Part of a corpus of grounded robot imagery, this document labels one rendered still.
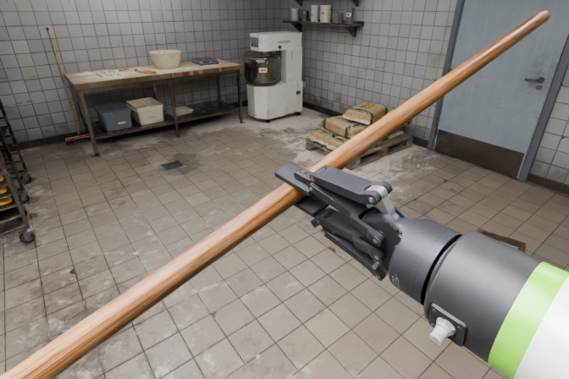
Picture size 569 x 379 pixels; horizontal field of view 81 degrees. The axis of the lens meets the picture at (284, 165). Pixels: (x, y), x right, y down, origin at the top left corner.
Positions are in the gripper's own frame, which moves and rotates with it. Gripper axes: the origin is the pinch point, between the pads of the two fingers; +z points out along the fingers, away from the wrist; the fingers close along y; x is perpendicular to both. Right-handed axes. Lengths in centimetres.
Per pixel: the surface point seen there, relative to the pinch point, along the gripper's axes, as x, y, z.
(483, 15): 363, 79, 137
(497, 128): 334, 187, 95
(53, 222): -69, 132, 285
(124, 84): 60, 79, 415
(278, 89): 260, 163, 383
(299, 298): 39, 162, 88
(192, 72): 145, 96, 410
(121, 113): 42, 114, 427
